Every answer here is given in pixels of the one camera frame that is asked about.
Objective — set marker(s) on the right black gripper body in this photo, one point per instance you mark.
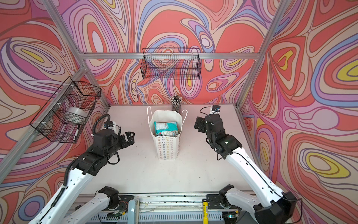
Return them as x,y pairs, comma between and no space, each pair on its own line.
202,128

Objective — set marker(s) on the black wire basket left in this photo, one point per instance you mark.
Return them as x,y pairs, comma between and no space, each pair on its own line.
49,120

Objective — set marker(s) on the black marker pen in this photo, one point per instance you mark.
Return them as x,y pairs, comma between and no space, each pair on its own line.
75,135

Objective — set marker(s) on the yellow marker pen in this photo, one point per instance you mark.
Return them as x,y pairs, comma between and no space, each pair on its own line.
205,211

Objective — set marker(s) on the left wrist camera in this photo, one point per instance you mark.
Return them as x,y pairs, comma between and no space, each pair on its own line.
112,126

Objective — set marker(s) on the teal snack packet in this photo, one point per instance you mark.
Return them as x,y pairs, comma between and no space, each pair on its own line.
169,129

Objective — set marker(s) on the black wire basket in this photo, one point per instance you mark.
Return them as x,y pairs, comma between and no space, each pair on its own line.
167,63
49,120

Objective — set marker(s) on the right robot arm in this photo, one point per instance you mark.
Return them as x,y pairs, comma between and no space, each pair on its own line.
270,204

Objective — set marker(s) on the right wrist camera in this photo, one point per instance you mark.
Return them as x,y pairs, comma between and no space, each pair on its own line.
215,109

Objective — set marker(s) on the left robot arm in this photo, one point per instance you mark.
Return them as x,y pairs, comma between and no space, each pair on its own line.
79,174

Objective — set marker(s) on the white patterned paper bag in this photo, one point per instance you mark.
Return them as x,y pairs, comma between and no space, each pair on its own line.
167,147

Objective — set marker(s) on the pencil cup with pencils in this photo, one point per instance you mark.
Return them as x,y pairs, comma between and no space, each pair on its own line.
176,102

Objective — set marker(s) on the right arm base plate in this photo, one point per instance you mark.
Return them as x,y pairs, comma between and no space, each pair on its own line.
215,202

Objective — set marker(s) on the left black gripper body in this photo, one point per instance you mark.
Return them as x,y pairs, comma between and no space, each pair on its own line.
120,143

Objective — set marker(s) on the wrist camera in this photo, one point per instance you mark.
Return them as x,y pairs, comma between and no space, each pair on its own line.
112,126
215,109

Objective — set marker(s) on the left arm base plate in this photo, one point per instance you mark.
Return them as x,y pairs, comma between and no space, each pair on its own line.
119,203

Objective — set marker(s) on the black wire basket back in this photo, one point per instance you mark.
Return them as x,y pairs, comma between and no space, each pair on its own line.
167,63

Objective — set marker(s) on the silver tape roll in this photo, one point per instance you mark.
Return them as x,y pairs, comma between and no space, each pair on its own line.
75,116

